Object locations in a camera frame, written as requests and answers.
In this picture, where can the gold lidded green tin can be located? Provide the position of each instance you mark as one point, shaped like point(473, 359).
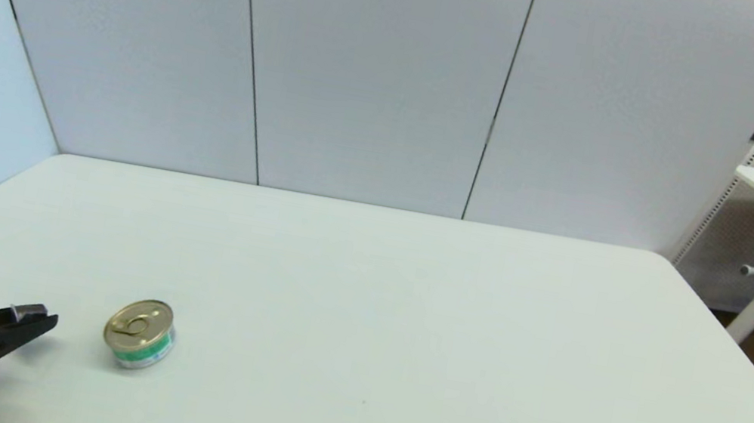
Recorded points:
point(139, 335)

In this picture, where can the grey coffee capsule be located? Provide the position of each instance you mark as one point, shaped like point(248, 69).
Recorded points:
point(29, 310)

